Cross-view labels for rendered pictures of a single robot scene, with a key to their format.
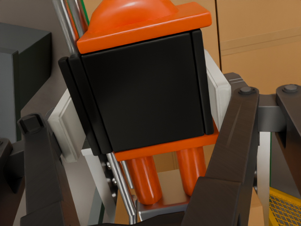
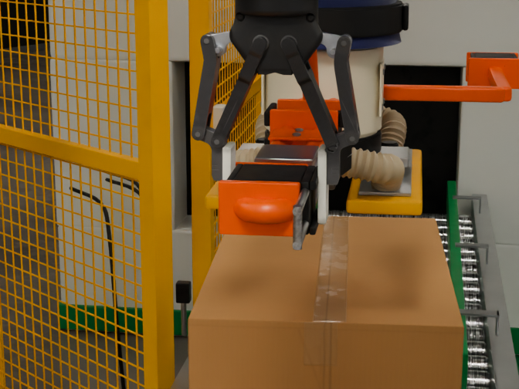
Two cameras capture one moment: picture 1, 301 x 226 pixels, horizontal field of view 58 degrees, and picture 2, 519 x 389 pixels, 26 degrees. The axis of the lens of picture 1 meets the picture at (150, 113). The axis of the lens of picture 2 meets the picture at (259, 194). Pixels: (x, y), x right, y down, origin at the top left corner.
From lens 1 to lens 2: 0.96 m
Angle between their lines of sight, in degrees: 50
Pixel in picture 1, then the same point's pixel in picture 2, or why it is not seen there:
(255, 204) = (197, 324)
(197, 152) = not seen: hidden behind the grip
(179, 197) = not seen: hidden behind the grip
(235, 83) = (216, 164)
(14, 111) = not seen: outside the picture
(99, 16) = (283, 202)
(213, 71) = (226, 169)
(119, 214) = (452, 369)
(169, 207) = (287, 158)
